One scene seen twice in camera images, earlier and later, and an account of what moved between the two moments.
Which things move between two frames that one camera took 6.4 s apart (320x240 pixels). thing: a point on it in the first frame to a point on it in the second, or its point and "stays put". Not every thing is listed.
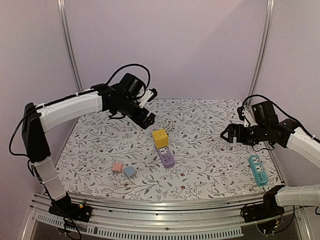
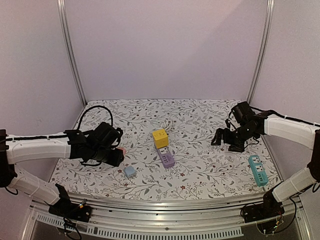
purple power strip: (166, 157) stays put
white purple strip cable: (166, 125) stays put
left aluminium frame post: (65, 29) stays put
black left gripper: (139, 119) to (116, 160)
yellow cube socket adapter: (161, 138) stays put
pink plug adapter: (117, 167) to (124, 150)
